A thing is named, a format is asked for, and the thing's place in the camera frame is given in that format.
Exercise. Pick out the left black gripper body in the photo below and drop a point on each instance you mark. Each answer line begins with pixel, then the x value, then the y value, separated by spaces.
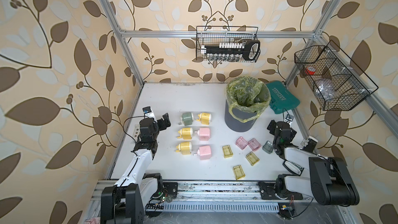
pixel 155 129

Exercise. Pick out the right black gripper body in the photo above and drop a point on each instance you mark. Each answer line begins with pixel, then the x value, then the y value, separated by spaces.
pixel 274 141

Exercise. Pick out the grey green shavings tray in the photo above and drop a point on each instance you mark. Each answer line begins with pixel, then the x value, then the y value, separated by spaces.
pixel 268 147

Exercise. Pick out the green pencil sharpener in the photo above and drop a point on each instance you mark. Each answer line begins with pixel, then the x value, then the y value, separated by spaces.
pixel 186 119

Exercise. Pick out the yellow sharpener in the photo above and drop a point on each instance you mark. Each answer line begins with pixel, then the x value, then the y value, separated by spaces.
pixel 185 134
pixel 204 118
pixel 184 148

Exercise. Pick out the yellow sharpener front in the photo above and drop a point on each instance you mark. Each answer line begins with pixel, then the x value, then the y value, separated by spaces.
pixel 184 148

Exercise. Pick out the pink transparent shavings tray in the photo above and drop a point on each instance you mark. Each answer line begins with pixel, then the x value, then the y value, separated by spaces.
pixel 241 143

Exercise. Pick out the pink sharpener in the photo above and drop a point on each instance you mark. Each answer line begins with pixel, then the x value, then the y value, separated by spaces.
pixel 203 133
pixel 203 153

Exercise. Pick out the pink sharpener front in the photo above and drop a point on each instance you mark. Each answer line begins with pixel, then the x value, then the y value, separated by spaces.
pixel 203 153

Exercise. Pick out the yellow transparent shavings tray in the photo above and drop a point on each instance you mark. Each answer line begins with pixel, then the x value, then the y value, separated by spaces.
pixel 227 151

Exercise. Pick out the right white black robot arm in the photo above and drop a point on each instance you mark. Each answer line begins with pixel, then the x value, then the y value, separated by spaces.
pixel 325 179

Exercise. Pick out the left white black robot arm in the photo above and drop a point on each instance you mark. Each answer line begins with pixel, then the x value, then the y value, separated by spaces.
pixel 125 201

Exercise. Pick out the white button remote box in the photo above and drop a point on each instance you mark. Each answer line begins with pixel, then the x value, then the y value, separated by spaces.
pixel 136 131

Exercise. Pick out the green plastic tool case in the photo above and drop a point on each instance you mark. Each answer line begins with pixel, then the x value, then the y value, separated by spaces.
pixel 281 98

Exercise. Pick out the grey trash bin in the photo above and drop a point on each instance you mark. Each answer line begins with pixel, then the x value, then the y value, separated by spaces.
pixel 236 125

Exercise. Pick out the green plastic bin liner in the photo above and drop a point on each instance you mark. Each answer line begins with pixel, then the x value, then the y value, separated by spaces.
pixel 249 95

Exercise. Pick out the clear plastic bag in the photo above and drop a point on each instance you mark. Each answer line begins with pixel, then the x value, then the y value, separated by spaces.
pixel 325 89

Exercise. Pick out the socket set holder black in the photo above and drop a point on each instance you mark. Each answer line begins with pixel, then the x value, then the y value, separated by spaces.
pixel 247 51

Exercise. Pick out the pink cloth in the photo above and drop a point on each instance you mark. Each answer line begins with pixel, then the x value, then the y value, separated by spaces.
pixel 94 220

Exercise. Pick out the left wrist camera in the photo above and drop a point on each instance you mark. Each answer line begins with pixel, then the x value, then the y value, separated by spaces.
pixel 148 113

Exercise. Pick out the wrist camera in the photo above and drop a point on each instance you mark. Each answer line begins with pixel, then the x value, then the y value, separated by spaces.
pixel 289 118
pixel 148 113

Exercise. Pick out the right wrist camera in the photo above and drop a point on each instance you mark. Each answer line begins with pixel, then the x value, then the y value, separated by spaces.
pixel 289 118

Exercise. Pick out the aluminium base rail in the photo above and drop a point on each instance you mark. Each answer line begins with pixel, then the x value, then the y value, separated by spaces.
pixel 209 190

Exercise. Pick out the black wire basket right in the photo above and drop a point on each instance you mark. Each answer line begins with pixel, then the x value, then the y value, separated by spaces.
pixel 352 84

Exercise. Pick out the black wire basket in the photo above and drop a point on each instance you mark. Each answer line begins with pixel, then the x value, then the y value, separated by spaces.
pixel 214 35
pixel 352 84

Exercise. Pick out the slotted grey cable duct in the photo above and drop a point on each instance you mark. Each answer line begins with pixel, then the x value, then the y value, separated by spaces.
pixel 216 207

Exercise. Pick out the black wire basket back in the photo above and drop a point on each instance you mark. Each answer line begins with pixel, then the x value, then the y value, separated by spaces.
pixel 214 35

